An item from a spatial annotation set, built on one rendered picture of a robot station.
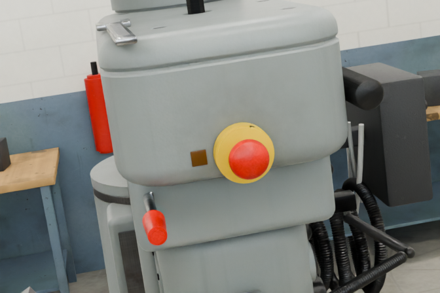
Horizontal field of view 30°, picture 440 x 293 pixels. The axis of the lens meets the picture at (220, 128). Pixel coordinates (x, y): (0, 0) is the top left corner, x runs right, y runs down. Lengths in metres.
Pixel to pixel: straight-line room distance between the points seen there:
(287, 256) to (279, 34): 0.32
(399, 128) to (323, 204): 0.39
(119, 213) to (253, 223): 0.56
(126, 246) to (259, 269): 0.49
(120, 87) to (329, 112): 0.22
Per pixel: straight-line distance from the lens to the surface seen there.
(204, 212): 0.95
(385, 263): 0.98
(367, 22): 5.54
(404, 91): 1.34
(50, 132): 5.33
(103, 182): 1.58
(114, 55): 0.84
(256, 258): 1.02
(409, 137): 1.35
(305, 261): 1.06
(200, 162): 0.84
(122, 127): 0.85
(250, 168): 0.80
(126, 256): 1.48
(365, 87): 0.89
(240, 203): 0.96
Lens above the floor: 1.97
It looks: 12 degrees down
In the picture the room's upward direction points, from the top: 8 degrees counter-clockwise
